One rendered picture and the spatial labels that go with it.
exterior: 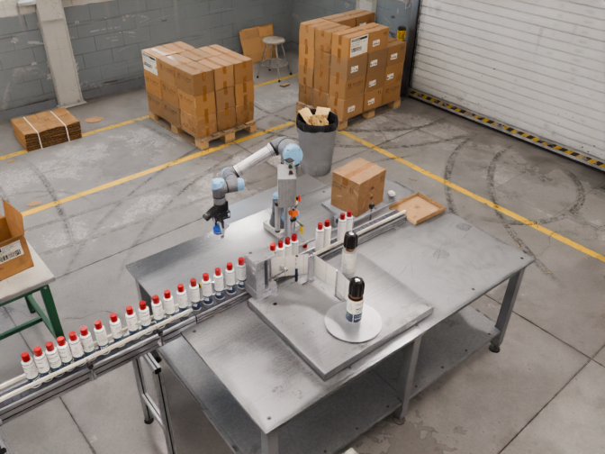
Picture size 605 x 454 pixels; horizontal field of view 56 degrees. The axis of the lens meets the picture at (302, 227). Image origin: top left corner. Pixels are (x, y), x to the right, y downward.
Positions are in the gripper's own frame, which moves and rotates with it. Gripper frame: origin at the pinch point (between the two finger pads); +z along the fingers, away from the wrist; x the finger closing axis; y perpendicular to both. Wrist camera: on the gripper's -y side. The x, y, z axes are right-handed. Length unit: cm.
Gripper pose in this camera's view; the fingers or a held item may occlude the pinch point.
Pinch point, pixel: (218, 231)
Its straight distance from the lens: 353.9
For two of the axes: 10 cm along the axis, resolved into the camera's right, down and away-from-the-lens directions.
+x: -6.6, -4.4, 6.1
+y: 7.5, -3.7, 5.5
